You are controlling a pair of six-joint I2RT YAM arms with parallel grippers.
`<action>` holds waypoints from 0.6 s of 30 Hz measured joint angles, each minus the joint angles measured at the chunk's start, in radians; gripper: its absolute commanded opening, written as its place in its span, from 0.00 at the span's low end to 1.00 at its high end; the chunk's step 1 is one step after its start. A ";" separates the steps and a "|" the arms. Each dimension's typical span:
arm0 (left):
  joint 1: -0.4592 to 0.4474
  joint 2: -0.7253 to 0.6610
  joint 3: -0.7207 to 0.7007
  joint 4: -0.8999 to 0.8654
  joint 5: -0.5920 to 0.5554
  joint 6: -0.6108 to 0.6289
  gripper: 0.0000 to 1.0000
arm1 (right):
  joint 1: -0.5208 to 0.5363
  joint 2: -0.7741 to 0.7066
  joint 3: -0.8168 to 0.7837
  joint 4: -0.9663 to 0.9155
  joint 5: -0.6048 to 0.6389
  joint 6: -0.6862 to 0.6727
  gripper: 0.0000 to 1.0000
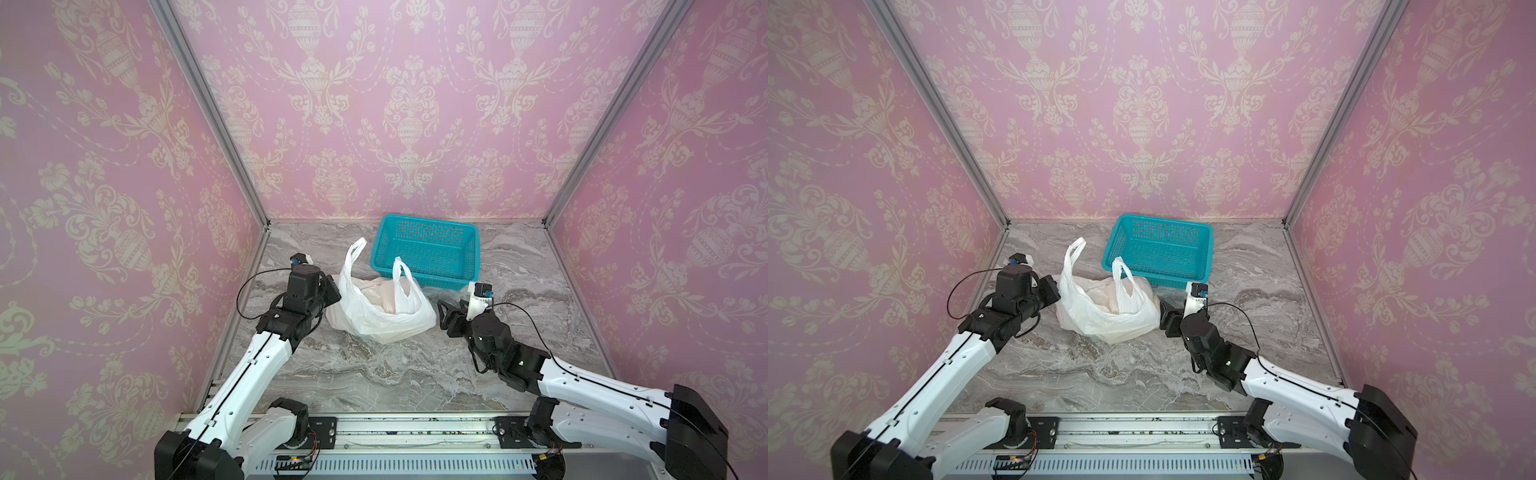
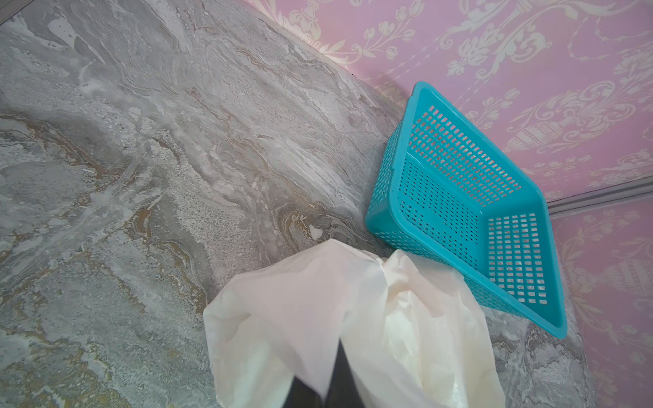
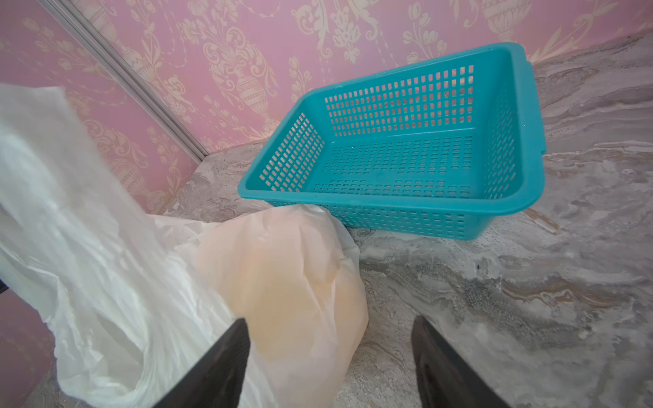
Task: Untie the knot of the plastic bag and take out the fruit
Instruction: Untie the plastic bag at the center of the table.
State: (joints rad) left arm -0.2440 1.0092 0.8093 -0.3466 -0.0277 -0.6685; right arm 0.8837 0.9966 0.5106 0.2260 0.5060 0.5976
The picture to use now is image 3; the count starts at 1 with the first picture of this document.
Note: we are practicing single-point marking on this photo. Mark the teal plastic basket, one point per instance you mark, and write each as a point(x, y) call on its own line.
point(439, 148)

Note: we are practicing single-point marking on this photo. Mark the left aluminium corner post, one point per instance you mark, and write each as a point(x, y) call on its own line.
point(90, 23)

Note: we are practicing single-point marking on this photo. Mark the white plastic bag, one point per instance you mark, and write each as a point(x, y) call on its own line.
point(135, 300)

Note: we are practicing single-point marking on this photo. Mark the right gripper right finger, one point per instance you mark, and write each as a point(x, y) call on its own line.
point(444, 378)

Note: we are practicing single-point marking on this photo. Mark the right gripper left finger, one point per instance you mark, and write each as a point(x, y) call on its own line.
point(217, 379)

